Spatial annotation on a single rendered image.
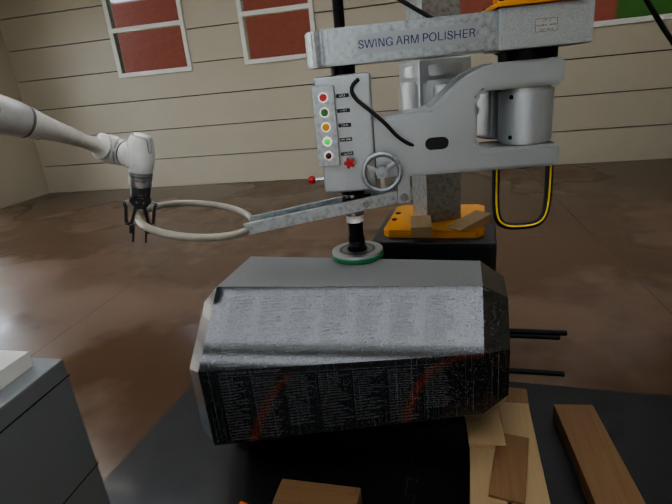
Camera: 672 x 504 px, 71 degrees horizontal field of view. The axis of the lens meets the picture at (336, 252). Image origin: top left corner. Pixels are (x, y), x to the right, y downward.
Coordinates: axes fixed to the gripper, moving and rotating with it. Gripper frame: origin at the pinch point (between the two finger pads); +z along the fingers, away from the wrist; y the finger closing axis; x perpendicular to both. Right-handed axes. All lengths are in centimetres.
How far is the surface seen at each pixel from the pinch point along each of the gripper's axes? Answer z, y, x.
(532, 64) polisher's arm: -87, 125, -61
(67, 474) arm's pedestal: 51, -16, -76
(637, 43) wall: -188, 616, 340
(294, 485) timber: 69, 56, -77
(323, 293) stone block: 1, 64, -56
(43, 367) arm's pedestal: 19, -23, -67
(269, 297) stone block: 7, 47, -47
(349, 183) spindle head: -36, 74, -39
